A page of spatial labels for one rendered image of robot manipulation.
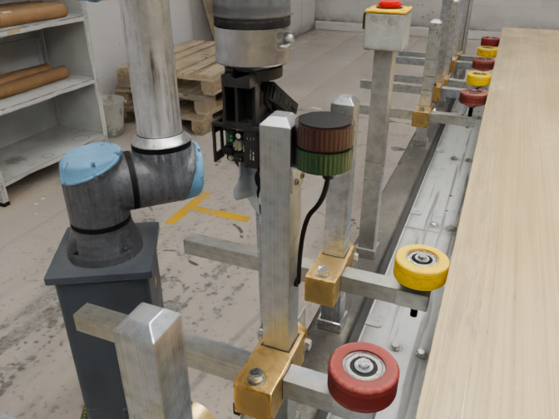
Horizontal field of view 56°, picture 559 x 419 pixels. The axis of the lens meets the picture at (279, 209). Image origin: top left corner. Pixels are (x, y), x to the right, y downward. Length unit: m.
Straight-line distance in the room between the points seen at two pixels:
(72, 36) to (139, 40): 2.46
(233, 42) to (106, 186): 0.75
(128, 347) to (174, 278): 1.96
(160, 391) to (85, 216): 0.97
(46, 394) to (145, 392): 1.56
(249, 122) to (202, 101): 3.27
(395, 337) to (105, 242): 0.73
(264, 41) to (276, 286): 0.28
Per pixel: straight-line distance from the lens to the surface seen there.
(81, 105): 3.82
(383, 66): 1.02
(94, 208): 1.32
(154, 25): 1.26
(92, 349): 1.52
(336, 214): 0.84
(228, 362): 0.69
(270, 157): 0.55
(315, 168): 0.52
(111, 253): 1.37
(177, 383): 0.42
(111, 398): 1.65
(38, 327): 2.25
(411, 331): 1.13
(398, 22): 0.98
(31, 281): 2.53
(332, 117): 0.54
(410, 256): 0.82
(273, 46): 0.62
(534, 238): 0.94
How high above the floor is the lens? 1.34
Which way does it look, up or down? 28 degrees down
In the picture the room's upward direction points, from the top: straight up
